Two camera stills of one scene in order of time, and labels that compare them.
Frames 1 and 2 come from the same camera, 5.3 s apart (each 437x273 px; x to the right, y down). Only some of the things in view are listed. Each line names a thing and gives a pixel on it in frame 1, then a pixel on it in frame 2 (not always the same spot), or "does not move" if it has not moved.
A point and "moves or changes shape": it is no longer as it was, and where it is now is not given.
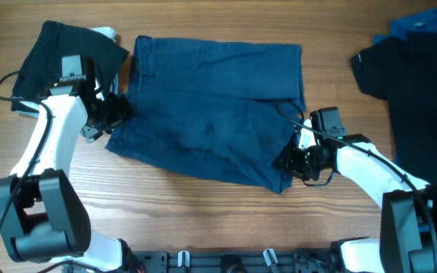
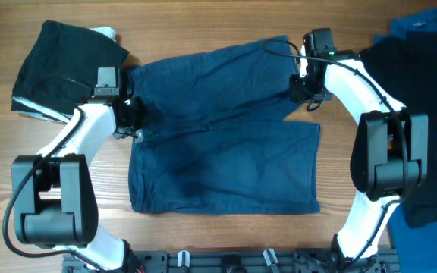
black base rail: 235,262 does not move
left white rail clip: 183,258 does not move
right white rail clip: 267,258 does not move
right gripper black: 289,162 to 296,95
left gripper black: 121,111 to 137,105
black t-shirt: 419,73 does not move
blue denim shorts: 215,111 moves or changes shape
